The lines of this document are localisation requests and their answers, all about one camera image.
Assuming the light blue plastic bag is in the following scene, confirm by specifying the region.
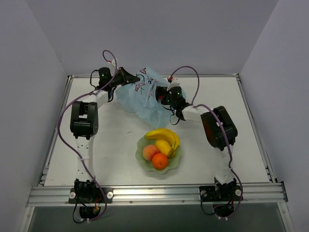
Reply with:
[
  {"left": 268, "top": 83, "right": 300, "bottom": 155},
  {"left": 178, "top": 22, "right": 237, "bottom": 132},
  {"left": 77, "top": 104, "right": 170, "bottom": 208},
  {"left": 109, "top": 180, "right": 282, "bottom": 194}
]
[{"left": 115, "top": 67, "right": 171, "bottom": 129}]

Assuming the yellow fake banana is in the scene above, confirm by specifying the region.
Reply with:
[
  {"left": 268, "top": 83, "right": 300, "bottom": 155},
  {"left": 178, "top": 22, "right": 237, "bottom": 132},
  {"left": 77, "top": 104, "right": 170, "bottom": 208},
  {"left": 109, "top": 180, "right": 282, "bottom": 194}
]
[{"left": 144, "top": 128, "right": 180, "bottom": 158}]

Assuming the yellow fake lemon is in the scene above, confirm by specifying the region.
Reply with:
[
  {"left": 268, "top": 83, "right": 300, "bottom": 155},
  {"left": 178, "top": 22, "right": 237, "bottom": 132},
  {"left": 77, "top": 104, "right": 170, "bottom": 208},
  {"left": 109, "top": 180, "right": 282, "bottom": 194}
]
[{"left": 155, "top": 139, "right": 172, "bottom": 157}]

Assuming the pink fake peach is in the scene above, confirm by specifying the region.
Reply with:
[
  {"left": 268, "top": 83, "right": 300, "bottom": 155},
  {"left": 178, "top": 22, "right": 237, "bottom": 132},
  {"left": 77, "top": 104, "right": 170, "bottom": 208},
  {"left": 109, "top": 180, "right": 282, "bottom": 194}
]
[{"left": 142, "top": 144, "right": 160, "bottom": 161}]

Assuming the orange fake fruit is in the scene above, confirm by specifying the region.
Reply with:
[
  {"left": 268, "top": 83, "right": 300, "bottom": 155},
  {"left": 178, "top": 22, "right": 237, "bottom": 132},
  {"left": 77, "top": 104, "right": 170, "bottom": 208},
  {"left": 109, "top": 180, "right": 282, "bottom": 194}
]
[{"left": 152, "top": 153, "right": 169, "bottom": 170}]

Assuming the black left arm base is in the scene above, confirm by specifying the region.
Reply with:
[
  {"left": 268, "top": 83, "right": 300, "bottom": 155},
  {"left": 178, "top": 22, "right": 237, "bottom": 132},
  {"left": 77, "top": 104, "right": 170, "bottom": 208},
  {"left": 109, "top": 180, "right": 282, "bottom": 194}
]
[{"left": 68, "top": 180, "right": 113, "bottom": 224}]

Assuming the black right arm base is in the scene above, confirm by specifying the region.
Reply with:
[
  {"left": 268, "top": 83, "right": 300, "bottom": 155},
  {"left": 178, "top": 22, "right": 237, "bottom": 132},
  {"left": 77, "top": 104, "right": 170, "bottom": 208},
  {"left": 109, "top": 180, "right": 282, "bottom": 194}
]
[{"left": 199, "top": 178, "right": 243, "bottom": 221}]

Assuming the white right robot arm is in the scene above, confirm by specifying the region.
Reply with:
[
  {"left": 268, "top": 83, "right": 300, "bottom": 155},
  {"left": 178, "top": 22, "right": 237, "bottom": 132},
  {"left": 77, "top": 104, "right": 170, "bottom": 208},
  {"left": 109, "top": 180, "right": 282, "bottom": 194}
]
[{"left": 155, "top": 87, "right": 238, "bottom": 200}]

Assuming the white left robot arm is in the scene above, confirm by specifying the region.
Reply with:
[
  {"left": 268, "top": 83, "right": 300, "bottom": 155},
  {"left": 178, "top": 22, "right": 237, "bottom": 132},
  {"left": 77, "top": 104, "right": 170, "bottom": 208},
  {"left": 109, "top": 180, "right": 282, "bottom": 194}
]
[{"left": 70, "top": 67, "right": 140, "bottom": 203}]

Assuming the green scalloped glass bowl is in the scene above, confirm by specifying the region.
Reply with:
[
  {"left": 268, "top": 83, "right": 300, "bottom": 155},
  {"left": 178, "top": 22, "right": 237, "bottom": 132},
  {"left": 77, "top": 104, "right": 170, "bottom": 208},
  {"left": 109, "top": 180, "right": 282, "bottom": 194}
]
[{"left": 135, "top": 137, "right": 183, "bottom": 174}]

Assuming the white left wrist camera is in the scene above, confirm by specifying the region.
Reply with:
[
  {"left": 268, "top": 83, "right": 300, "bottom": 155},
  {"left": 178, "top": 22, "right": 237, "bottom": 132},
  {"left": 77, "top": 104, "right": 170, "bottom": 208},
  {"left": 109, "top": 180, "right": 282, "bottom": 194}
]
[{"left": 108, "top": 58, "right": 119, "bottom": 72}]

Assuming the aluminium front rail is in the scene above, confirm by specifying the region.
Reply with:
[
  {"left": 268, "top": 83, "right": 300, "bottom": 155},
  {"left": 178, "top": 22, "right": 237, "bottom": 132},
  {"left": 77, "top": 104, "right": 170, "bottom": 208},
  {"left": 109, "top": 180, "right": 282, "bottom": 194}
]
[{"left": 26, "top": 183, "right": 288, "bottom": 207}]

